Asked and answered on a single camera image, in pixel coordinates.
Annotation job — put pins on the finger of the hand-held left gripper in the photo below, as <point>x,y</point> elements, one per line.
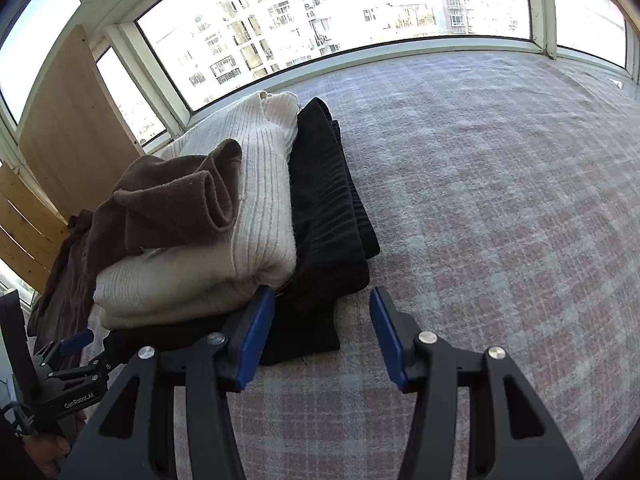
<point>85,367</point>
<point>75,342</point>

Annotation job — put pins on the apartment buildings outside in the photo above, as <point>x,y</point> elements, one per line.
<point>300,10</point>

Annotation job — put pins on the pine plank board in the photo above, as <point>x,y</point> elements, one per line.
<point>25,225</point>

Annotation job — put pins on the oak veneer board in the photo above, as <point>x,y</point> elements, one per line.
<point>70,125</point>

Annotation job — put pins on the white window frame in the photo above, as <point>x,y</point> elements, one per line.
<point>125,10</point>

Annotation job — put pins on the black folded garment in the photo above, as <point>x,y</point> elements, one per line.
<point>300,330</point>

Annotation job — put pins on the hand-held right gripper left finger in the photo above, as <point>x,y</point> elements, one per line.
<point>257,340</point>

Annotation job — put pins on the cream ribbed knit sweater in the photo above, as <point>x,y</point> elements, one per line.
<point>260,185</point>

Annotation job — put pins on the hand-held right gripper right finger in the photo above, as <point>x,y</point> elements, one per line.
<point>387,340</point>

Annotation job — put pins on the person's left hand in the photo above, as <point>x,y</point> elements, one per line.
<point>47,452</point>

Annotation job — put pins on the plaid blanket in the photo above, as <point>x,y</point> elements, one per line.
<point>475,210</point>

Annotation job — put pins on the brown fleece sweater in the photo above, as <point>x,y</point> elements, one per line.
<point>165,205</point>

